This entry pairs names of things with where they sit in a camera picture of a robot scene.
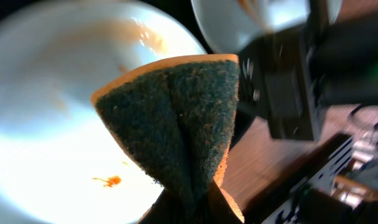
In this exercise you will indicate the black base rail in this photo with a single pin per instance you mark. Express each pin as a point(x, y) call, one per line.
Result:
point(327, 184)

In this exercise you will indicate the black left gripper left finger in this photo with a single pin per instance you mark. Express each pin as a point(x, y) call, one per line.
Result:
point(169, 208)

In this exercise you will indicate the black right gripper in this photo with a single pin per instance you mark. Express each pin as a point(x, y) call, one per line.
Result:
point(275, 84)

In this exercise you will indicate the orange green scrub sponge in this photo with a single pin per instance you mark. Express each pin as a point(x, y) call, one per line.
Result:
point(174, 118)

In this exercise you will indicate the mint green plate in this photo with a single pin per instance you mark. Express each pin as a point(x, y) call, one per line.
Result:
point(229, 25)
point(58, 163)

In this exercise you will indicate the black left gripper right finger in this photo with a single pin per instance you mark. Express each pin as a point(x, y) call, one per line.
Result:
point(213, 208)

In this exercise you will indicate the round black tray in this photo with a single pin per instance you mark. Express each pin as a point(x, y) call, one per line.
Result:
point(182, 11)

